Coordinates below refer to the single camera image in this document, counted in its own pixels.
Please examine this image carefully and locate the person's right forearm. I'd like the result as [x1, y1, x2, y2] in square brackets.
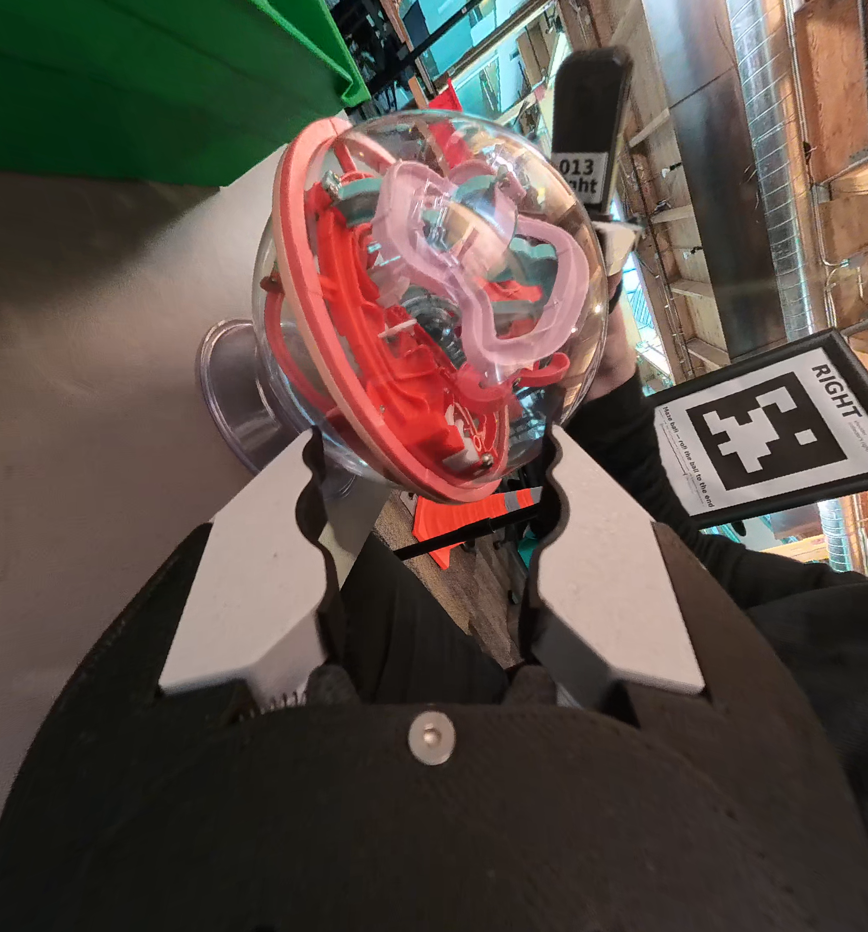
[568, 371, 868, 634]

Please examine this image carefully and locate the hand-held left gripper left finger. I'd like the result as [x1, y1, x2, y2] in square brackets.
[159, 428, 393, 711]

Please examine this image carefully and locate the green plastic bin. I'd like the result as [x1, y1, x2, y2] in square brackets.
[0, 0, 371, 189]

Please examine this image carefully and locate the clear red maze ball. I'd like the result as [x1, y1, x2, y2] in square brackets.
[253, 109, 611, 505]

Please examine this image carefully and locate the orange reflective safety vest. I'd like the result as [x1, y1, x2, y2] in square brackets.
[412, 486, 544, 570]

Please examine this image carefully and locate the person's right hand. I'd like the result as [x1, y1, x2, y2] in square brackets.
[587, 287, 649, 409]

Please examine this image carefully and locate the clear plastic ball stand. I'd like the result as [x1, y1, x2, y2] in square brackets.
[197, 319, 398, 503]

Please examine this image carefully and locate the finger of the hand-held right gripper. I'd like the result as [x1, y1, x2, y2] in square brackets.
[592, 218, 644, 292]

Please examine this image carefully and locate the silver ventilation duct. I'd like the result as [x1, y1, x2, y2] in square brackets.
[728, 0, 817, 347]

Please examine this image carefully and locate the framed black white marker sign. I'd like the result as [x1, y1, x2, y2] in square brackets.
[652, 328, 868, 531]

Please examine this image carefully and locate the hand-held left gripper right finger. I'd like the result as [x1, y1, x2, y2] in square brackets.
[517, 424, 707, 715]

